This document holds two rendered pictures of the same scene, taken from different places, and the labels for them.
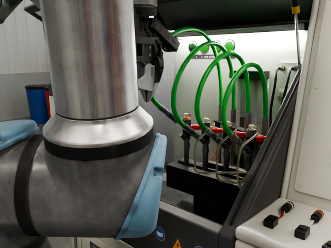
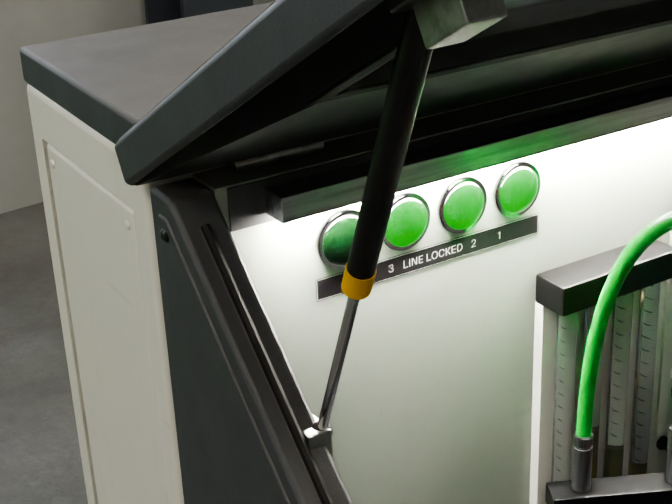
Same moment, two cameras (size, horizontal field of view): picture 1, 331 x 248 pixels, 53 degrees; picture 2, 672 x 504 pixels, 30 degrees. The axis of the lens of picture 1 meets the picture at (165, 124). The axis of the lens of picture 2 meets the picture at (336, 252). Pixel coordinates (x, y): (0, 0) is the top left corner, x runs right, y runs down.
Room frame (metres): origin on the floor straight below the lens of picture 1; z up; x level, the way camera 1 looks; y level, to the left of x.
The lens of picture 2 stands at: (1.17, 0.78, 1.79)
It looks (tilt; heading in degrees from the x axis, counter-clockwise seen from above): 24 degrees down; 286
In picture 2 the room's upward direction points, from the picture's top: 3 degrees counter-clockwise
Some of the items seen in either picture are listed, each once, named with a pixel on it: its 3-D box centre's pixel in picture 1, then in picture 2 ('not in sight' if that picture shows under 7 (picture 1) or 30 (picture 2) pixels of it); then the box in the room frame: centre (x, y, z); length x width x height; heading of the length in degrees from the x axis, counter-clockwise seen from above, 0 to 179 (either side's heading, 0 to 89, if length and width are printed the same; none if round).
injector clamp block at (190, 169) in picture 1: (215, 193); not in sight; (1.00, -0.16, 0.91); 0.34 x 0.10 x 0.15; 46
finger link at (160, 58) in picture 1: (153, 63); not in sight; (0.78, 0.03, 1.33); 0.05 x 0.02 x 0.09; 46
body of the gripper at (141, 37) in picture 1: (139, 36); not in sight; (0.77, 0.06, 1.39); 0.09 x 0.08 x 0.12; 136
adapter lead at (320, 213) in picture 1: (310, 223); not in sight; (0.65, -0.31, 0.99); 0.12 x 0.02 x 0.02; 138
